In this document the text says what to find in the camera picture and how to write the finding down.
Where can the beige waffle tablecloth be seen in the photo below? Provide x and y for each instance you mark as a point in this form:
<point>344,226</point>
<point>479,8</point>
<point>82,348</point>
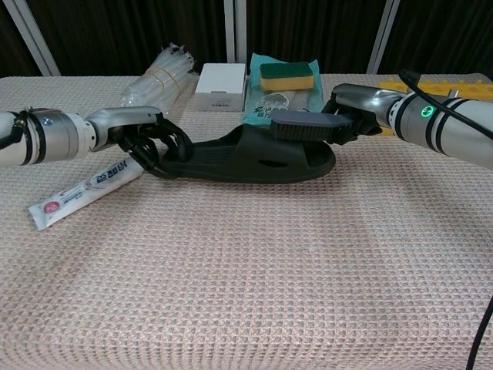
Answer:
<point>246,277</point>

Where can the white metal frame post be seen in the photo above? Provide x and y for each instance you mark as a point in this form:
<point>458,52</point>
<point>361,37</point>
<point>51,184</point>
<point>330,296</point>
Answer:
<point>36,46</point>
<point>381,38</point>
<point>235,31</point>

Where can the white toothpaste tube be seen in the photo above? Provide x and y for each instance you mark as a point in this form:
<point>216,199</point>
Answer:
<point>77,192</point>

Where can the dark green curtain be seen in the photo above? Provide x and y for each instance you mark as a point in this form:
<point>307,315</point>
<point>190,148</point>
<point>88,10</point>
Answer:
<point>115,31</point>

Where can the green yellow sponge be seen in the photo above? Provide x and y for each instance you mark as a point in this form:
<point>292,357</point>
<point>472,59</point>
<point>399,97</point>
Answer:
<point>285,79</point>

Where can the grey scrub brush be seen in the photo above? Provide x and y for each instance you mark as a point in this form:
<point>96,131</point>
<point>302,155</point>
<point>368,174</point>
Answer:
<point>304,119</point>

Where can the white cardboard box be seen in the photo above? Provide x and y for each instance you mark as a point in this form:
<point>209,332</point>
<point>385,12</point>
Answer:
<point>219,83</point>

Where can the black slipper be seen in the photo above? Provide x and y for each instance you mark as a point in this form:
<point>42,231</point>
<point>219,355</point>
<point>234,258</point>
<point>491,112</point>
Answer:
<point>231,158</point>

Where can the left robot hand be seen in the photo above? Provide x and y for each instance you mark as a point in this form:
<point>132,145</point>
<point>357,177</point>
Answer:
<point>123,117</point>

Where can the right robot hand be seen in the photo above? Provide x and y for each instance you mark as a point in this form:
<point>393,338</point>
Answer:
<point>366,100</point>

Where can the yellow test tube rack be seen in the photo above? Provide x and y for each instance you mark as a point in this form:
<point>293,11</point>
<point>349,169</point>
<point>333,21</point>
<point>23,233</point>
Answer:
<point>473,88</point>

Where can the teal sponge package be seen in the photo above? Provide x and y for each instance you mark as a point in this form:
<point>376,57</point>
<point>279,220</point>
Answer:
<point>262,104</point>

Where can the bundle of clear sticks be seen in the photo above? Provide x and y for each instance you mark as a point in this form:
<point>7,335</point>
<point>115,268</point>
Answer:
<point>161,81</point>

